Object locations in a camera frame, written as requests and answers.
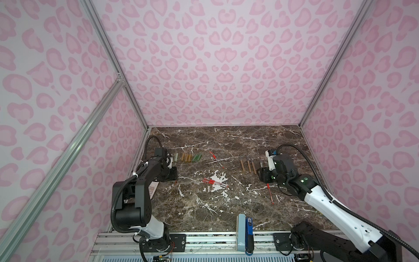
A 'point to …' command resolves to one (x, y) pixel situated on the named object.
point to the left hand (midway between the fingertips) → (174, 175)
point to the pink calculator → (152, 188)
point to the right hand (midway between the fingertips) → (262, 170)
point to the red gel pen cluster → (213, 155)
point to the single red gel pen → (268, 186)
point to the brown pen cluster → (242, 165)
